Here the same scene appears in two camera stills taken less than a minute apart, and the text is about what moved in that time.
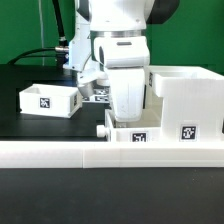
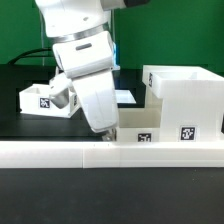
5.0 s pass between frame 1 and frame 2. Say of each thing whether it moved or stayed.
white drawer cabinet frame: stayed
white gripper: moved
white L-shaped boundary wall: stayed
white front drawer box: stayed
